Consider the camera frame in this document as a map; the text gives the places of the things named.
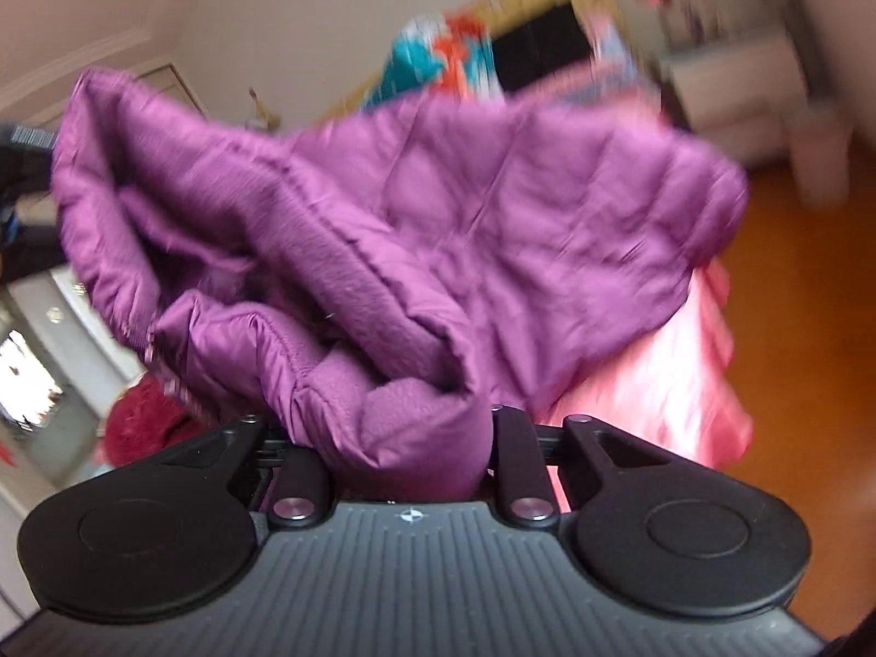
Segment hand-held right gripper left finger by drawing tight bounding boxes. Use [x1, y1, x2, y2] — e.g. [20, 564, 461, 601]
[152, 414, 335, 531]

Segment teal and orange folded quilt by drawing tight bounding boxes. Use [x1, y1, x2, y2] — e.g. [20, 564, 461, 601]
[362, 8, 511, 114]

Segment red quilted down jacket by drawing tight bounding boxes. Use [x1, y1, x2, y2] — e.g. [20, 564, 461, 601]
[101, 371, 223, 470]

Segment pink waste bin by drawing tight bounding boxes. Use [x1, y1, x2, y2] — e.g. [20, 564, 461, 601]
[786, 108, 858, 212]

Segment purple quilted down jacket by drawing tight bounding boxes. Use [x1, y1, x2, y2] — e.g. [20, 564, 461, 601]
[49, 67, 750, 502]

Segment pink and grey folded blankets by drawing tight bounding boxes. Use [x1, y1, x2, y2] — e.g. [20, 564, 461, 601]
[585, 12, 661, 107]

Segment black folded cloth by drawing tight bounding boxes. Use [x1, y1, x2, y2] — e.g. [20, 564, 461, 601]
[489, 3, 598, 95]

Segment white nightstand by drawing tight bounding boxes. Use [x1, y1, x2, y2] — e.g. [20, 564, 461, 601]
[658, 33, 812, 166]

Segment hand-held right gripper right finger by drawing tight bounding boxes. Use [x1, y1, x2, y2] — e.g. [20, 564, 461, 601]
[488, 405, 687, 530]

